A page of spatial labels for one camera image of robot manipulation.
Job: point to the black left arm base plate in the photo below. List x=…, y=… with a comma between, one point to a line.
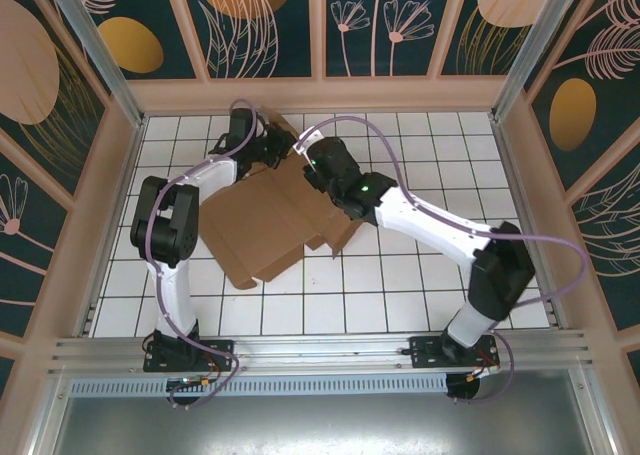
x=220, y=350

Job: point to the brown cardboard box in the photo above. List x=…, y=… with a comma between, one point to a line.
x=260, y=215

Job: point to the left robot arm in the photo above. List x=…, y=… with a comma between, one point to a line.
x=165, y=225

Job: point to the grey metal sheet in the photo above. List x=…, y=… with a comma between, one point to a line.
x=320, y=425

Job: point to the small circuit board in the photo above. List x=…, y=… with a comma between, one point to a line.
x=192, y=381

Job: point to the aluminium table rail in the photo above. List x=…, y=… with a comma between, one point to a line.
x=320, y=347

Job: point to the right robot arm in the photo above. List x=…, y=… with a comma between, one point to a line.
x=430, y=225

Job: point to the aluminium frame post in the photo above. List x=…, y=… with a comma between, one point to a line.
x=101, y=55
x=537, y=40

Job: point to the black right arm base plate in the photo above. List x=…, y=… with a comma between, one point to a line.
x=425, y=350

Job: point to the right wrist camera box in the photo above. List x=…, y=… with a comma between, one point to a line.
x=300, y=147

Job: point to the thin aluminium side rail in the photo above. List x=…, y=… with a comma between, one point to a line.
x=510, y=155

